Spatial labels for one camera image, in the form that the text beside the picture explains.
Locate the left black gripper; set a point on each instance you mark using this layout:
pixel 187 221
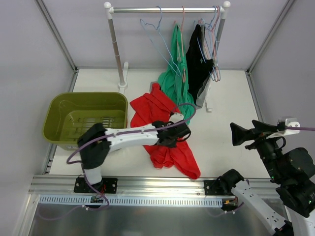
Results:
pixel 171 135

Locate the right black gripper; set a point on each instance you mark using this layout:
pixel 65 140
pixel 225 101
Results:
pixel 257 137

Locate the red tank top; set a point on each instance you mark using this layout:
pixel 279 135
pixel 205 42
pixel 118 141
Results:
pixel 153 106

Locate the grey tank top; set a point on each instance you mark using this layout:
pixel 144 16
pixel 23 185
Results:
pixel 202 92

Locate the green tank top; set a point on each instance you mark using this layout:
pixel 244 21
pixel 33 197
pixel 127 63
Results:
pixel 174 82

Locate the pink wire hanger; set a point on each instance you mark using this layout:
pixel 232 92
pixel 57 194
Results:
pixel 180 60

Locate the black tank top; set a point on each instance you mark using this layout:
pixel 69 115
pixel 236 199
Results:
pixel 198 66

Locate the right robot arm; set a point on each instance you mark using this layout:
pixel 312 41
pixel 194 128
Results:
pixel 291 171

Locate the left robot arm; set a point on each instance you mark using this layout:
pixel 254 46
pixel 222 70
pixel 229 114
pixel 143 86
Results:
pixel 97 142

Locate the light blue hanger rack end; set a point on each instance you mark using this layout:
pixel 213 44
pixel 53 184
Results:
pixel 213 32

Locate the white and silver clothes rack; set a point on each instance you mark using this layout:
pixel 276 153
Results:
pixel 215 29

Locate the olive green plastic basket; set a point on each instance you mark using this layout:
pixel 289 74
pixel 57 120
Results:
pixel 71 114

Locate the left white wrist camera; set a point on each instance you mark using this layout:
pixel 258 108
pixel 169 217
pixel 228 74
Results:
pixel 176 117

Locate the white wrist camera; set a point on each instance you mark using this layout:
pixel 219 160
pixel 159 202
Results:
pixel 176 117
pixel 283 124

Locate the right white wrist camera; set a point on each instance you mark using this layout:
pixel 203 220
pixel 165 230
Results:
pixel 283 124

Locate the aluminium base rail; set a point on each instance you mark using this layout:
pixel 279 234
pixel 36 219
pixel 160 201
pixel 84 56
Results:
pixel 146 186

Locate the white slotted cable duct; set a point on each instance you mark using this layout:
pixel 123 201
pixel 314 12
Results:
pixel 131 201

